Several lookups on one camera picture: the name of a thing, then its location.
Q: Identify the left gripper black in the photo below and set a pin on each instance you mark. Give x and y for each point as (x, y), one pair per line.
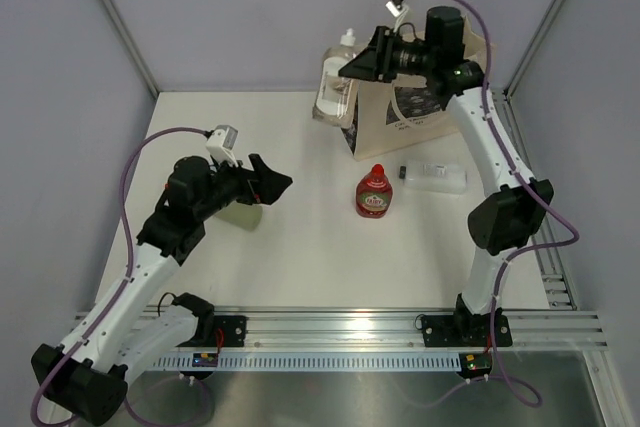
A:
(264, 186)

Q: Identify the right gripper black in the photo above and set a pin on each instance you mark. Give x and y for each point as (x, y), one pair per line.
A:
(375, 61)

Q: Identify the clear amber soap bottle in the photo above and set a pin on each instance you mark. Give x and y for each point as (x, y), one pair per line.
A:
(331, 105)

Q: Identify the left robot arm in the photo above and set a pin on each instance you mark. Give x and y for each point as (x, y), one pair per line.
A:
(90, 371)

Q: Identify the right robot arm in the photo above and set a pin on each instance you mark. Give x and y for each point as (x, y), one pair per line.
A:
(515, 202)

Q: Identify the canvas tote bag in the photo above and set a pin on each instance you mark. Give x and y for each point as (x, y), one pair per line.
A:
(412, 109)

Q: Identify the pale green cylinder container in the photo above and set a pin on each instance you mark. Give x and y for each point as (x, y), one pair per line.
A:
(246, 217)

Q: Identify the red Fairy dish soap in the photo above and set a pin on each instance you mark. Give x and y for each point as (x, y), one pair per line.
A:
(373, 193)

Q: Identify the clear flat bottle black cap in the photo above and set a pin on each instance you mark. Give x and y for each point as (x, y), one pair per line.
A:
(433, 177)

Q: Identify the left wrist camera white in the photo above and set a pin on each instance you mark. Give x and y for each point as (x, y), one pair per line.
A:
(220, 145)

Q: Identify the aluminium front rail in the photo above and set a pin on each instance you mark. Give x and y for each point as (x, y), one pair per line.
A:
(397, 329)

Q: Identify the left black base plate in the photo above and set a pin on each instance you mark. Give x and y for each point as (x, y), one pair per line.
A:
(225, 330)

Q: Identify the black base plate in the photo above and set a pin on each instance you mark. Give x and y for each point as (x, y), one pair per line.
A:
(453, 330)
(225, 330)

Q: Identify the white slotted cable duct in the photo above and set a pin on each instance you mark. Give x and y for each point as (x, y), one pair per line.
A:
(307, 362)

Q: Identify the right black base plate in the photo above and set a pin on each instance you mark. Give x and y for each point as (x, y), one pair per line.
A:
(453, 330)

